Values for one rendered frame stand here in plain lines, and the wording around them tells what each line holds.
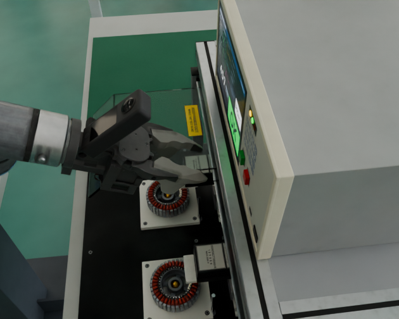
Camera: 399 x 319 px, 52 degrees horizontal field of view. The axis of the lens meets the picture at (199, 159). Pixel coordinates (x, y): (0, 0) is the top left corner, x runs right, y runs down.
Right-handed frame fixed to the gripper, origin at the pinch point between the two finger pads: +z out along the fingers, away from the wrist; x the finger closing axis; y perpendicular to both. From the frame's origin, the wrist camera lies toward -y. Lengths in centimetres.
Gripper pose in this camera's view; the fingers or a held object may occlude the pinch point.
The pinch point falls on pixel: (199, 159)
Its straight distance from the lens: 64.9
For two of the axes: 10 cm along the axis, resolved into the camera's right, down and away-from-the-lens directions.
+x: 1.2, 7.6, -6.4
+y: -4.2, 6.2, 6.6
